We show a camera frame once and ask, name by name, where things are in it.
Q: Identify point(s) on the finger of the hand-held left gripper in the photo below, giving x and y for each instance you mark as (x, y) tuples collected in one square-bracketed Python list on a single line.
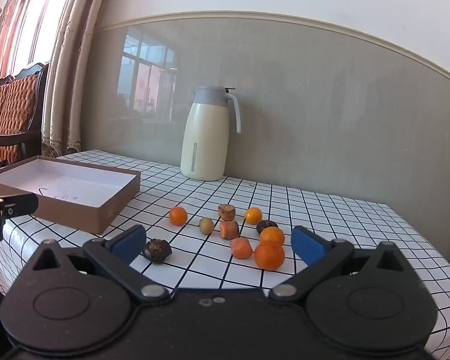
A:
[(18, 204)]

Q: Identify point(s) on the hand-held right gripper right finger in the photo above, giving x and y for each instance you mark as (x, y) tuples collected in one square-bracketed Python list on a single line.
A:
[(307, 245)]

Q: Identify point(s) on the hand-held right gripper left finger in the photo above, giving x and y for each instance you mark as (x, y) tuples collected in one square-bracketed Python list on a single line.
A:
[(129, 243)]

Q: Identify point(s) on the dark brown round fruit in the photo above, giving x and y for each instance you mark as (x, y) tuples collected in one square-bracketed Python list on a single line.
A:
[(266, 225), (158, 251)]

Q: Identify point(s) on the small orange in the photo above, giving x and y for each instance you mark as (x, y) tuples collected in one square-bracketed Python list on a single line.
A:
[(178, 216), (272, 235), (253, 215)]

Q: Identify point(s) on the large orange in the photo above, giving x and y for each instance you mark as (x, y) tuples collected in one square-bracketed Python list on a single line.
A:
[(269, 257)]

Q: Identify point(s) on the brown cardboard box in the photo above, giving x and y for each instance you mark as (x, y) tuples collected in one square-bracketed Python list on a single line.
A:
[(71, 213)]

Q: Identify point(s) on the orange carrot piece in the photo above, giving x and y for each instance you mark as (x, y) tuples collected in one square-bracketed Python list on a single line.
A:
[(241, 248), (229, 230)]

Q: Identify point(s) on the small yellow-brown round fruit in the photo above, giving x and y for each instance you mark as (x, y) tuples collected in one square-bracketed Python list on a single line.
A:
[(206, 225)]

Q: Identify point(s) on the brown-topped carrot piece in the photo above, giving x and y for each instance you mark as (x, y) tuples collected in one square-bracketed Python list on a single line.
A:
[(227, 212)]

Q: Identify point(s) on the white checked tablecloth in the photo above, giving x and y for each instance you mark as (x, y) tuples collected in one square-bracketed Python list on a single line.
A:
[(195, 266)]

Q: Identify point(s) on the wooden sofa with orange cushions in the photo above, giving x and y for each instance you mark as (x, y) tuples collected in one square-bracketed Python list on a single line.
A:
[(7, 108)]

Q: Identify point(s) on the beige curtain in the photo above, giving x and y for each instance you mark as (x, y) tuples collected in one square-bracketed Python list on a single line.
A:
[(67, 82)]

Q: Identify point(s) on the cream thermos jug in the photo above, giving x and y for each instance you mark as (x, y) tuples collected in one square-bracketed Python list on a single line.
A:
[(206, 138)]

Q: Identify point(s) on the window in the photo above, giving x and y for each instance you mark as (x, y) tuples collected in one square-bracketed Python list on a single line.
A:
[(41, 15)]

